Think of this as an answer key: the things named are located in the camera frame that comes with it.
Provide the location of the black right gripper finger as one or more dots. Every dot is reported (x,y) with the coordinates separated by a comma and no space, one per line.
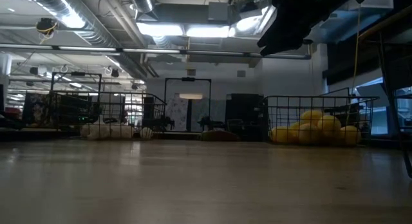
(273,35)
(283,47)

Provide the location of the pale yellow lemon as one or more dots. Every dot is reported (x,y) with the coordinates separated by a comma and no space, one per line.
(308,134)

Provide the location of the white objects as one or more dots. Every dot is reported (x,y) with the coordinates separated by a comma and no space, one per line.
(122,131)

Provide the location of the fluorescent ceiling light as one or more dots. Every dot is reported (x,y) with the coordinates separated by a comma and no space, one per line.
(161,29)
(207,31)

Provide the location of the black cabinet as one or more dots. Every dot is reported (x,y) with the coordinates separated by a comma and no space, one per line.
(246,111)

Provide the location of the small white light panel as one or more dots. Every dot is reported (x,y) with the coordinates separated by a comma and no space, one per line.
(190,95)

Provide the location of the grey horizontal ceiling pipe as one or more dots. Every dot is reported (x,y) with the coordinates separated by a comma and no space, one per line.
(145,51)

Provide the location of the patterned black white panel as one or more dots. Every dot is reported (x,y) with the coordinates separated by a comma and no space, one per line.
(37,108)

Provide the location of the white rectangular air duct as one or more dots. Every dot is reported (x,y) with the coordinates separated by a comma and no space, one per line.
(338,21)

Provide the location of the black metal gantry frame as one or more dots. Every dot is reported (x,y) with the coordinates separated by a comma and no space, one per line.
(188,78)
(77,73)

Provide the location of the silver ribbed ventilation duct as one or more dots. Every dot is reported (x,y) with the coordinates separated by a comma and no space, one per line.
(91,34)

